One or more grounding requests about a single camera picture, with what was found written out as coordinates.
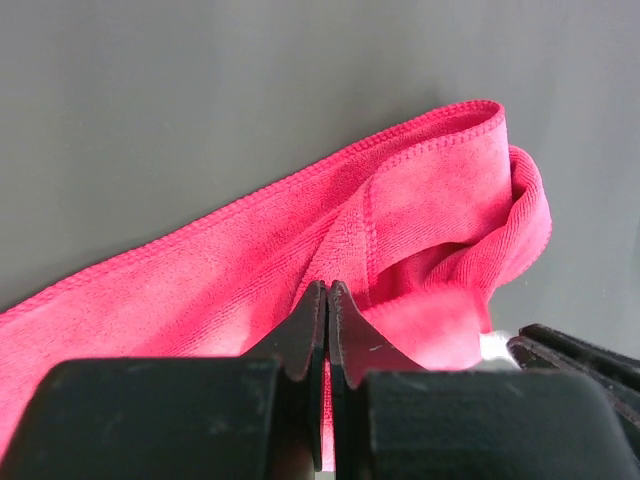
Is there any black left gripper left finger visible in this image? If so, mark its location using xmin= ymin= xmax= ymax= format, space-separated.
xmin=1 ymin=282 xmax=327 ymax=479

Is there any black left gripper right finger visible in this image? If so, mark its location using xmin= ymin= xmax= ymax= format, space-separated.
xmin=327 ymin=282 xmax=639 ymax=479

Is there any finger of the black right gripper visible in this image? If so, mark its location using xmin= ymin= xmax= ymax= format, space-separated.
xmin=507 ymin=335 xmax=639 ymax=430
xmin=518 ymin=324 xmax=639 ymax=385

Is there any pink towel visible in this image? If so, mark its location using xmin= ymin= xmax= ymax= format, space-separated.
xmin=1 ymin=100 xmax=552 ymax=469

